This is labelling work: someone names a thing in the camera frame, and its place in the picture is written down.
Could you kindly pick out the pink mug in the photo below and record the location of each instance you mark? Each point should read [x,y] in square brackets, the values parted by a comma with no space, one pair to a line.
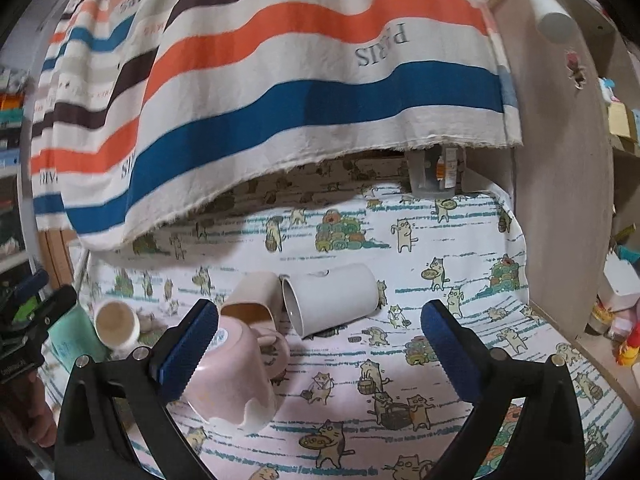
[240,375]

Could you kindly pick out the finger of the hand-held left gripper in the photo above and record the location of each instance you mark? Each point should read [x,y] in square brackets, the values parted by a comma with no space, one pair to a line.
[55,307]
[31,284]

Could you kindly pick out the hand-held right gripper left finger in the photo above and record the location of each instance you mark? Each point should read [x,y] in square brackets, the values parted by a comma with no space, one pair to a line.
[189,352]

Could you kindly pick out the striped cloth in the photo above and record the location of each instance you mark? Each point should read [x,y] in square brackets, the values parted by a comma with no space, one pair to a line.
[300,60]

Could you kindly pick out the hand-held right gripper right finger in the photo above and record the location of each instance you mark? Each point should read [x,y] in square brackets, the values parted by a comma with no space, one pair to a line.
[450,355]

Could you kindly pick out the white shelf rack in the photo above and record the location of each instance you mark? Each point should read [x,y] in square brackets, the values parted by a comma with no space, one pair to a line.
[20,170]

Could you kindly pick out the red sticker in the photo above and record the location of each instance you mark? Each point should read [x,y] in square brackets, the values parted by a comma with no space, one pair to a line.
[576,70]

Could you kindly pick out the wooden cabinet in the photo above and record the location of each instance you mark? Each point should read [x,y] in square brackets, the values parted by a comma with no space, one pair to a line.
[555,185]

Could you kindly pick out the beige cup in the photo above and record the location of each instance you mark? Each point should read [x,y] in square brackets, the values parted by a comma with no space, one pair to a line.
[252,297]

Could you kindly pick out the clear plastic container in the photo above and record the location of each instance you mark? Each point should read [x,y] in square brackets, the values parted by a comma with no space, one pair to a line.
[424,180]

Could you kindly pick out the person's left hand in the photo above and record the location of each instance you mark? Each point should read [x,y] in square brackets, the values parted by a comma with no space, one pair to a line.
[35,415]

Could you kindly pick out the small white cup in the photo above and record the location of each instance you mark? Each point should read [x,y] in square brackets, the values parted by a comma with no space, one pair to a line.
[117,325]

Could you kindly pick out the small orange label bottle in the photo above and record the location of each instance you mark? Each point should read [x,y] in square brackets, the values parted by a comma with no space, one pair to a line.
[446,167]

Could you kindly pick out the mint green cup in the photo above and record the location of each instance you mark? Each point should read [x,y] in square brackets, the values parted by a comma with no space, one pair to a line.
[75,342]

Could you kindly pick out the cat printed blanket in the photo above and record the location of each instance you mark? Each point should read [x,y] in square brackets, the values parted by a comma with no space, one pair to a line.
[450,270]

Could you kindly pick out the yellow box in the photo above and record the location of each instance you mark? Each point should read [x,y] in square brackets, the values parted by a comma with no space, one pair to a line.
[620,120]

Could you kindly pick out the brown wooden frame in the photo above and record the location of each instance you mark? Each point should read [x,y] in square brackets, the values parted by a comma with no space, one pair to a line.
[57,257]

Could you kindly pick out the white box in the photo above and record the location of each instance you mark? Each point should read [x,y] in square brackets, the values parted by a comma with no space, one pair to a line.
[620,280]

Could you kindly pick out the white tube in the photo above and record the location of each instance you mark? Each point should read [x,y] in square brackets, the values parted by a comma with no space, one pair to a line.
[550,20]

